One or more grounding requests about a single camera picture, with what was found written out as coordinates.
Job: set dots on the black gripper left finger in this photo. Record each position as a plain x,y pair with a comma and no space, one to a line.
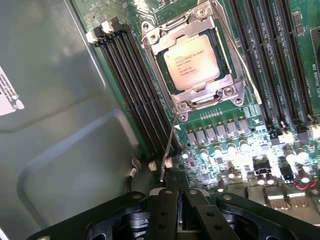
162,215

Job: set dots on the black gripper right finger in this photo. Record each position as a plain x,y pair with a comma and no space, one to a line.
207,220

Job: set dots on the thin metal locking lever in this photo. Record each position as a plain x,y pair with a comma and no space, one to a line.
246,72
170,140

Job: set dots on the black expansion slot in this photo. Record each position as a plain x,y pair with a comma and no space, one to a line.
315,55

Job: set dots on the metal socket cover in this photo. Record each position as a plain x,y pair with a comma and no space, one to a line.
190,18

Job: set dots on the metal port block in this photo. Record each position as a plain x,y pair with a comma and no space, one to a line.
287,201

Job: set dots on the green motherboard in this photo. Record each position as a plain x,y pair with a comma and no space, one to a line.
212,125

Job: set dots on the white printed sticker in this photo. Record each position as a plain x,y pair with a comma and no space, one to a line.
8,95

